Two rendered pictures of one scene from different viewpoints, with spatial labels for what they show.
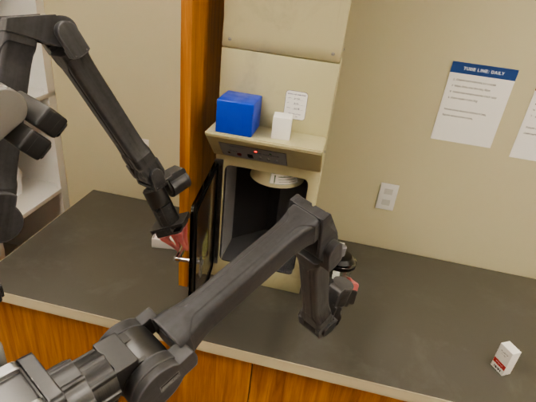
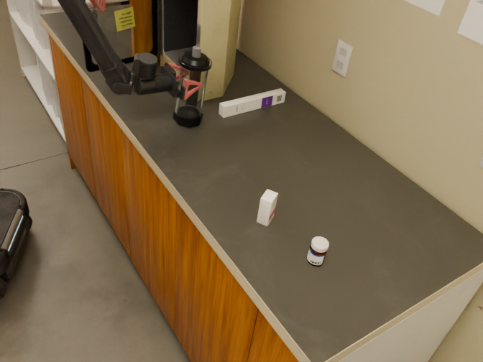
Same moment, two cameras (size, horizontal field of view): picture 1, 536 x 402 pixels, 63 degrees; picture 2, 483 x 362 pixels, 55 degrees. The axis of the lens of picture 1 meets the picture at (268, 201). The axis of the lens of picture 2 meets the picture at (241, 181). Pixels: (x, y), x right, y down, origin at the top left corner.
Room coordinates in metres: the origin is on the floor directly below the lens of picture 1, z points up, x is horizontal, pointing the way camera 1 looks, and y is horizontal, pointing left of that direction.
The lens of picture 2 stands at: (0.20, -1.33, 1.84)
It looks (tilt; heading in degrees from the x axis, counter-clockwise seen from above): 40 degrees down; 43
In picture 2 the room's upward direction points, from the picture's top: 8 degrees clockwise
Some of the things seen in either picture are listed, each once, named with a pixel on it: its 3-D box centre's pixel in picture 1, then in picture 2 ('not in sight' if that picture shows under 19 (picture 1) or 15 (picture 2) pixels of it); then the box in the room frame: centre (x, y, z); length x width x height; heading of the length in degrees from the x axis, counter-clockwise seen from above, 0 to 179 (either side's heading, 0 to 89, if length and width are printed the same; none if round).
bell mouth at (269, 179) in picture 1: (277, 168); not in sight; (1.30, -0.02, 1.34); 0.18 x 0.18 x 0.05
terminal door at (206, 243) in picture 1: (202, 242); (120, 13); (1.05, 0.17, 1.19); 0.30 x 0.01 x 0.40; 178
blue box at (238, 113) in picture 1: (238, 113); not in sight; (1.16, 0.11, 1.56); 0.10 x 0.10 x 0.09; 81
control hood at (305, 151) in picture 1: (265, 151); not in sight; (1.14, 0.02, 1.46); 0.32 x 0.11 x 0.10; 81
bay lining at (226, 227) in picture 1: (268, 204); (208, 16); (1.32, 0.00, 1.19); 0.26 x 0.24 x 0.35; 81
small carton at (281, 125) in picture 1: (281, 126); not in sight; (1.14, -0.01, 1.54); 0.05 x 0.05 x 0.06; 87
